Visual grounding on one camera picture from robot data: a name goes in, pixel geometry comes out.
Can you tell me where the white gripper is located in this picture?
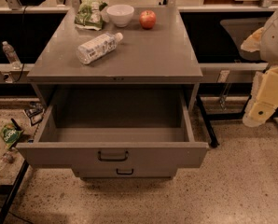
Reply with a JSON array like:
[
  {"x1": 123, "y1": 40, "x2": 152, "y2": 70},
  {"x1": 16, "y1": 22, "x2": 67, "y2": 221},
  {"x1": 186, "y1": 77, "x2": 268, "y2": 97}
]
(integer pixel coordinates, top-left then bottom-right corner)
[{"x1": 243, "y1": 66, "x2": 278, "y2": 127}]

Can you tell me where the clear plastic water bottle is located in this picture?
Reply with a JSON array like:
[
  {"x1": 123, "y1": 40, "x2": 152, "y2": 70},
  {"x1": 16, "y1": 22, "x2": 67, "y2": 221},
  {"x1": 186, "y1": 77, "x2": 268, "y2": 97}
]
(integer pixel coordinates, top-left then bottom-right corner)
[{"x1": 76, "y1": 33, "x2": 123, "y2": 64}]

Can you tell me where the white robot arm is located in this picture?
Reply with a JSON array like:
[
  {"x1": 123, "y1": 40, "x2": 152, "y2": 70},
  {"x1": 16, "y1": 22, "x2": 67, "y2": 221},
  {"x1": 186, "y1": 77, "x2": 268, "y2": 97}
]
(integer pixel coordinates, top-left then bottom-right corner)
[{"x1": 241, "y1": 8, "x2": 278, "y2": 127}]

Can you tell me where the open grey top drawer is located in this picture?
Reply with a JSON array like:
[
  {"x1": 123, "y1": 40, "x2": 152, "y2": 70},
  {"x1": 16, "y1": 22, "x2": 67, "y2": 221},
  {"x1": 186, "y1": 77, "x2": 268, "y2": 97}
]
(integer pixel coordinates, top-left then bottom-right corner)
[{"x1": 18, "y1": 86, "x2": 208, "y2": 170}]

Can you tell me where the upright water bottle on shelf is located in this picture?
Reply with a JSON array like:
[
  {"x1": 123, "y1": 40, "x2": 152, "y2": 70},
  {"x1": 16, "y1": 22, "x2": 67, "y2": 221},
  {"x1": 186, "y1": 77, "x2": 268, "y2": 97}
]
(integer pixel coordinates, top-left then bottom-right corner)
[{"x1": 2, "y1": 41, "x2": 22, "y2": 70}]

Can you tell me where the plastic bottle on floor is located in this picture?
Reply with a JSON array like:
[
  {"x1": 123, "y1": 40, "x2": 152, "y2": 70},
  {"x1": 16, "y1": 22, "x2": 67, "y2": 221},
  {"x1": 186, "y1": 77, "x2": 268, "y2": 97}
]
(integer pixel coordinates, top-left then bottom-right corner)
[{"x1": 0, "y1": 152, "x2": 14, "y2": 173}]

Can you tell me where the grey chair seat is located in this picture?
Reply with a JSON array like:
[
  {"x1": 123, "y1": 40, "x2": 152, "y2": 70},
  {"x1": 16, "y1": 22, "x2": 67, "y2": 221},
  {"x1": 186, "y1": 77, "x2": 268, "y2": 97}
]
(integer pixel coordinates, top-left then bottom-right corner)
[{"x1": 220, "y1": 17, "x2": 268, "y2": 63}]

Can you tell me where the grey metal cabinet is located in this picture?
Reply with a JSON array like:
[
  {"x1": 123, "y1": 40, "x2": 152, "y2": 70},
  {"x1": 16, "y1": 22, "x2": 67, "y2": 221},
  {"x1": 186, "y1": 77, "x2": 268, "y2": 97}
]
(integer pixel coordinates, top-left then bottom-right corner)
[{"x1": 27, "y1": 7, "x2": 202, "y2": 121}]

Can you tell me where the red apple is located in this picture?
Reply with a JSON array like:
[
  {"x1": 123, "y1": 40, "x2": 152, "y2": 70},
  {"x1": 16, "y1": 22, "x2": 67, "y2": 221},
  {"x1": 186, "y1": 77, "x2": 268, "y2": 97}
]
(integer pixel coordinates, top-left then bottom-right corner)
[{"x1": 139, "y1": 10, "x2": 157, "y2": 29}]

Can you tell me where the white ceramic bowl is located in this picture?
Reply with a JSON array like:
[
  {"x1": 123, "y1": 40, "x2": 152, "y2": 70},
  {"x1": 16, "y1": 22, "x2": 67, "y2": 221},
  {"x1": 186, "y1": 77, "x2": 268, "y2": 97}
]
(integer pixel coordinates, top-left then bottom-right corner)
[{"x1": 106, "y1": 5, "x2": 134, "y2": 27}]

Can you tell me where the green chip bag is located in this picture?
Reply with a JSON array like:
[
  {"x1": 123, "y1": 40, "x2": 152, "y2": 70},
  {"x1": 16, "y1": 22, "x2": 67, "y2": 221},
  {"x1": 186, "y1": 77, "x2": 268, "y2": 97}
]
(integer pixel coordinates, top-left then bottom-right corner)
[{"x1": 75, "y1": 0, "x2": 107, "y2": 31}]

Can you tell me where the dark snack packet on floor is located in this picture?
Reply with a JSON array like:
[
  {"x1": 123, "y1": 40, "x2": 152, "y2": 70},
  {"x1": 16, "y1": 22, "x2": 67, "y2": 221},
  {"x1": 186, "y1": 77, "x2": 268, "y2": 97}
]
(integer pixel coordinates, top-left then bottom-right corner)
[{"x1": 24, "y1": 102, "x2": 44, "y2": 126}]

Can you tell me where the green snack bag on floor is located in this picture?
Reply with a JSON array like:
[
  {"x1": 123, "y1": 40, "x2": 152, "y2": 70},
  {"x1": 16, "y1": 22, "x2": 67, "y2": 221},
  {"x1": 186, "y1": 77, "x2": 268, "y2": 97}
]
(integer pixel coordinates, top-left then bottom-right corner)
[{"x1": 0, "y1": 123, "x2": 23, "y2": 149}]

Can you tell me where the black left table leg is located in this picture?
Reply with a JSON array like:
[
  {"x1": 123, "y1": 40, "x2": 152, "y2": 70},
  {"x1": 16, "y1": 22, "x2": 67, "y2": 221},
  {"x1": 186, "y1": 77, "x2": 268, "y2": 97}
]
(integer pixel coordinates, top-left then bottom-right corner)
[{"x1": 0, "y1": 161, "x2": 29, "y2": 224}]

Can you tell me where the black table leg frame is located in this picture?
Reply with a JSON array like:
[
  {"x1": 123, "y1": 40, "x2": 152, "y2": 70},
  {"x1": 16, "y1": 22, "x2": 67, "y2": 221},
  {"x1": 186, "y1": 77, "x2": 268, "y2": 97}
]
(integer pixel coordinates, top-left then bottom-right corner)
[{"x1": 196, "y1": 95, "x2": 278, "y2": 148}]

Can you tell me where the black lower drawer handle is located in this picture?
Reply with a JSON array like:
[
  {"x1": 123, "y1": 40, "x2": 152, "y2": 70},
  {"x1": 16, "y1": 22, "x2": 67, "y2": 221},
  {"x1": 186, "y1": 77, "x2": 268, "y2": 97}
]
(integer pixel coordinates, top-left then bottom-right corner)
[{"x1": 116, "y1": 169, "x2": 134, "y2": 175}]

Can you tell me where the black drawer handle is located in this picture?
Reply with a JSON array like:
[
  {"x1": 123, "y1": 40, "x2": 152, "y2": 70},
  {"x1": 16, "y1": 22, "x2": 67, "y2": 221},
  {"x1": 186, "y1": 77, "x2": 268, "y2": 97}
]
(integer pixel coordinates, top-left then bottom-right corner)
[
  {"x1": 97, "y1": 151, "x2": 129, "y2": 162},
  {"x1": 116, "y1": 169, "x2": 134, "y2": 175}
]

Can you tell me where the black top drawer handle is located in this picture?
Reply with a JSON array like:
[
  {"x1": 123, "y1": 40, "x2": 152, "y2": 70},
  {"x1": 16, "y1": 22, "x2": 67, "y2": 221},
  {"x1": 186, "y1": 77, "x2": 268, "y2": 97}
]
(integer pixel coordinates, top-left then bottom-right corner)
[{"x1": 97, "y1": 151, "x2": 129, "y2": 162}]

